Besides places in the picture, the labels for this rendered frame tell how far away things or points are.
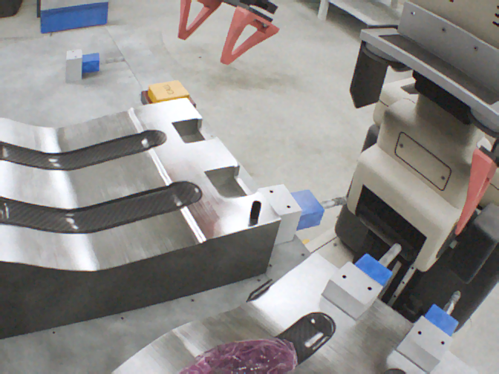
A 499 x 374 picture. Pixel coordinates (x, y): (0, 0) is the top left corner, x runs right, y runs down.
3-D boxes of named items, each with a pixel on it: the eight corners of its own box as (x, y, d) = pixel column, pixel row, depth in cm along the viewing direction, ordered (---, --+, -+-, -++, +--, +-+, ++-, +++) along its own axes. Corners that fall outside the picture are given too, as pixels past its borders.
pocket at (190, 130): (199, 139, 64) (201, 116, 61) (214, 161, 60) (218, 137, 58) (168, 145, 61) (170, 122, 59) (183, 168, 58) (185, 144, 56)
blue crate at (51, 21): (105, 12, 352) (106, -10, 338) (107, 25, 324) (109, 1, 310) (43, 20, 329) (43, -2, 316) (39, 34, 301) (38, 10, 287)
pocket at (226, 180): (235, 188, 57) (239, 163, 54) (256, 217, 53) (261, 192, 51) (200, 196, 55) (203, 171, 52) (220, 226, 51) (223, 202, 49)
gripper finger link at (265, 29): (216, 64, 49) (257, -3, 46) (182, 44, 52) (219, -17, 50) (253, 77, 54) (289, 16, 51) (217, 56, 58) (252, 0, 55)
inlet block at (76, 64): (122, 64, 91) (123, 44, 87) (123, 74, 87) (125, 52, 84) (67, 72, 86) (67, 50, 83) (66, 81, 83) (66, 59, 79)
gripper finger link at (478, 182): (489, 270, 30) (549, 174, 27) (431, 220, 34) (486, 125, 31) (494, 261, 35) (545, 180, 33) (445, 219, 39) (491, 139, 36)
